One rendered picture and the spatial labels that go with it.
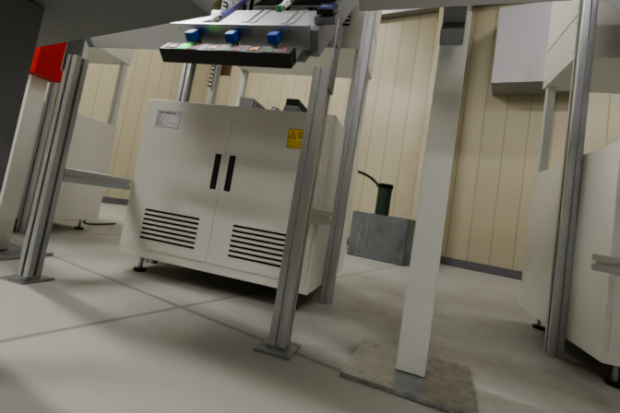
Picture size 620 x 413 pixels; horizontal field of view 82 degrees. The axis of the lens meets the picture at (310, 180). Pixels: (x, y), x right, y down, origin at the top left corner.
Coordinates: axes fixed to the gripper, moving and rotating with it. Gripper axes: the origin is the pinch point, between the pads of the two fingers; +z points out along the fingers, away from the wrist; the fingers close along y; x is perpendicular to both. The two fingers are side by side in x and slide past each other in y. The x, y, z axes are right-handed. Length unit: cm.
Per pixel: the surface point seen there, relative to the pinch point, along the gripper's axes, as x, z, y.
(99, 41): 33, 7, 55
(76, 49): 34, 9, 64
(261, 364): 91, 45, -12
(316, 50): 32.9, 7.6, -9.6
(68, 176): 60, 36, 60
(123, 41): 33, 7, 47
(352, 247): -70, 225, 6
